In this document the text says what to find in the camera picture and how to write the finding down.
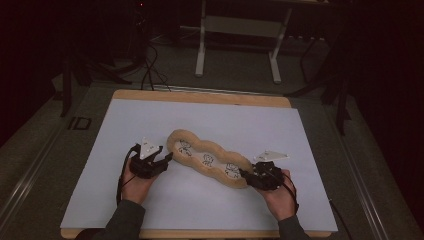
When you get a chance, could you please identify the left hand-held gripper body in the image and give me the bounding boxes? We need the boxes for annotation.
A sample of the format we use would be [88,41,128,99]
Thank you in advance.
[128,136,165,180]

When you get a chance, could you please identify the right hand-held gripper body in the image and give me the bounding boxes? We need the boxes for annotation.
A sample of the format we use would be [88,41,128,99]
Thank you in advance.
[251,150,290,192]

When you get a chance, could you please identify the wooden peanut-shaped puzzle board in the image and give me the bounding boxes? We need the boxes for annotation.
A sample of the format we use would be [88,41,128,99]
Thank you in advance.
[166,128,255,190]

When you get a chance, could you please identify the person's left hand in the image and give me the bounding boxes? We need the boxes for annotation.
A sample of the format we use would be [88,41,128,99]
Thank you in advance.
[120,163,160,205]

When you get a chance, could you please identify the person's right hand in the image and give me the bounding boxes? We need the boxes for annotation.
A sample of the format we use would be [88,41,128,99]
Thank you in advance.
[262,168,298,222]

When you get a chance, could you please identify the white table mat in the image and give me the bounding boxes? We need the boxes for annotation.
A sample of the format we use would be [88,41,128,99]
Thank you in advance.
[60,98,339,233]

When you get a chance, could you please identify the wooden table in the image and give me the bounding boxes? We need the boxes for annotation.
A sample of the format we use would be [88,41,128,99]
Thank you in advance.
[59,88,339,240]

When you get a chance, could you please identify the person's dark clothing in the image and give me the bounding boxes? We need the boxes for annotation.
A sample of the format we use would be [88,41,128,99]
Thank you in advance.
[74,228,104,240]

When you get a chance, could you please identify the white metal stand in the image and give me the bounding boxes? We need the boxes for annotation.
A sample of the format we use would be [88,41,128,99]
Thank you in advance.
[194,0,294,85]

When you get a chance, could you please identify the black tripod stand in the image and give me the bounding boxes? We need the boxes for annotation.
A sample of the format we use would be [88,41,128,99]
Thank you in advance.
[59,49,133,118]
[284,33,352,136]

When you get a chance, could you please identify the left hand-held gripper cable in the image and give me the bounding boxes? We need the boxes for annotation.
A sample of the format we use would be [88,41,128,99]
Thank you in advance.
[115,143,141,205]

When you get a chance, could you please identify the hand-held gripper cable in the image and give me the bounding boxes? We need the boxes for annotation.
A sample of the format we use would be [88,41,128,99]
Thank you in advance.
[280,170,353,240]
[115,143,141,205]

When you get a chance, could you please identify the right hand-held gripper cable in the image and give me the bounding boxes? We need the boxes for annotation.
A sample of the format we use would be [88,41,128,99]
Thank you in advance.
[280,170,353,240]

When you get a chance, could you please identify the black floor cables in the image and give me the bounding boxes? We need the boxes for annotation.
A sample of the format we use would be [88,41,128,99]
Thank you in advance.
[139,42,173,92]

